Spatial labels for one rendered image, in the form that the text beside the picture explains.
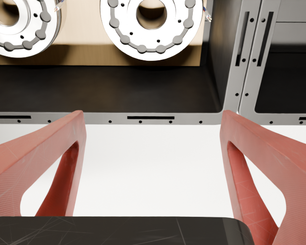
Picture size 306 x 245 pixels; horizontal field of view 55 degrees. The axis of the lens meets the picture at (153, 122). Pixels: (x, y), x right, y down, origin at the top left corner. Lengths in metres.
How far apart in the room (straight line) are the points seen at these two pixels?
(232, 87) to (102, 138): 0.37
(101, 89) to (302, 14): 0.24
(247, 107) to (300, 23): 0.14
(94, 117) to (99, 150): 0.34
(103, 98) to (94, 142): 0.31
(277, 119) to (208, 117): 0.07
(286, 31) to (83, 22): 0.23
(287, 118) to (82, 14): 0.24
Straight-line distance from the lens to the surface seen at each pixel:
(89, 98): 0.30
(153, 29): 0.31
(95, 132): 0.59
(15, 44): 0.35
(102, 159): 0.63
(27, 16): 0.33
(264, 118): 0.30
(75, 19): 0.35
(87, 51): 0.36
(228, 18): 0.28
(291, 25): 0.38
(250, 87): 0.28
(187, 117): 0.28
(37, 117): 0.30
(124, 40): 0.32
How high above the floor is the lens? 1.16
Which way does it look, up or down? 55 degrees down
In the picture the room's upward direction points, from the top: 180 degrees clockwise
